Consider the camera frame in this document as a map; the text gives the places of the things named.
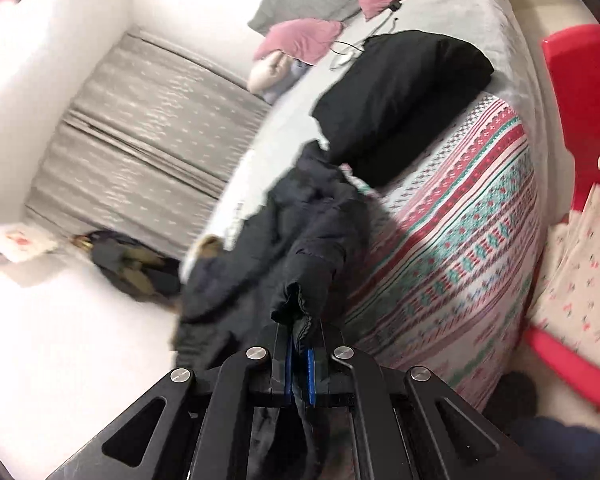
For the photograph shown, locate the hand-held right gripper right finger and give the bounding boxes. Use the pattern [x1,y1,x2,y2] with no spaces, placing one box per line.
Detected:
[304,321,546,480]

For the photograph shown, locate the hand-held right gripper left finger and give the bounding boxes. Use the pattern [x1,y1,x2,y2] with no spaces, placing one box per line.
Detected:
[45,322,301,480]

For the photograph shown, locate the black puffer jacket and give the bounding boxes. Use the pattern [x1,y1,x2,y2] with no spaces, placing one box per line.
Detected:
[172,140,381,480]

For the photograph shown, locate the hanging dark clothes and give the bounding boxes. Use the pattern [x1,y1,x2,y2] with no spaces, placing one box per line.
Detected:
[70,230,183,312]

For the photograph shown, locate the brown fur-trimmed coat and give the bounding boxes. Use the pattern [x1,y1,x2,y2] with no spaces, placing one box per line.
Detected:
[190,234,226,262]

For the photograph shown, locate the red green patterned blanket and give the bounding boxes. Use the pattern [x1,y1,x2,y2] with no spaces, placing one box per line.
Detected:
[340,92,541,406]

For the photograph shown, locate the person's blue trouser leg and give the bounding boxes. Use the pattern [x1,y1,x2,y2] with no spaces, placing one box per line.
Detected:
[509,415,600,480]

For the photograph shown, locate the floral print cloth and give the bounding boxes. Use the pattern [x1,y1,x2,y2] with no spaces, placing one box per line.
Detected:
[527,182,600,357]

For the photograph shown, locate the grey patterned curtain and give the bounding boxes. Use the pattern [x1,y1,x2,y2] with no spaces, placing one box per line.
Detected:
[25,27,272,262]

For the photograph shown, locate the folded blue-grey blanket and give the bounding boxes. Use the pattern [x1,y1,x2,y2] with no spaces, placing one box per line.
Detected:
[262,59,312,106]

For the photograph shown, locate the black fleece garment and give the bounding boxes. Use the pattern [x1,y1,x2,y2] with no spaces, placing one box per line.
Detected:
[312,30,496,188]

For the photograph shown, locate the grey bed sheet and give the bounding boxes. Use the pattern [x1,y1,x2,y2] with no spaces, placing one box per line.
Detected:
[182,0,553,281]

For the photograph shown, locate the red plastic chair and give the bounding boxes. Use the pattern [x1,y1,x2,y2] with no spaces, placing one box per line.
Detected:
[524,22,600,402]

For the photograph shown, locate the white wall paper sheet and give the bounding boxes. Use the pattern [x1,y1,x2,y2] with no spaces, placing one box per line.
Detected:
[0,223,59,267]

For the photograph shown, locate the black cable with white controller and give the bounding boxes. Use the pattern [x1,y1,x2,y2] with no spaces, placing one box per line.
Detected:
[329,2,404,72]

